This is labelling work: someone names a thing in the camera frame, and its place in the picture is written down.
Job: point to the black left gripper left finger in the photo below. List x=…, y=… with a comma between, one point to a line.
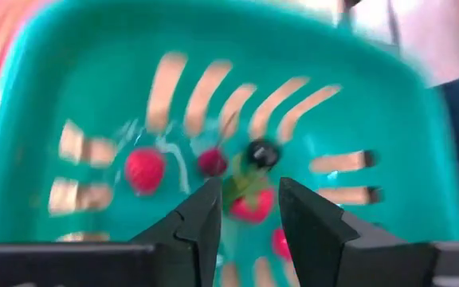
x=197, y=231

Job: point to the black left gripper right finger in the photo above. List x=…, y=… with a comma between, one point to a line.
x=313, y=235

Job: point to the small red toy fruit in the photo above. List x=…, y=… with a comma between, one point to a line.
x=280, y=245

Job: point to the red toy strawberry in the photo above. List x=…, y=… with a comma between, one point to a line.
x=253, y=207

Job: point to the red toy cherry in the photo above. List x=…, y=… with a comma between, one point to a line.
x=212, y=162

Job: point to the tan burlap cloth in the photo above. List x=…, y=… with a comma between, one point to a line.
x=165, y=91

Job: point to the teal plastic slotted basket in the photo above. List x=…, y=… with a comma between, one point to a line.
x=94, y=79

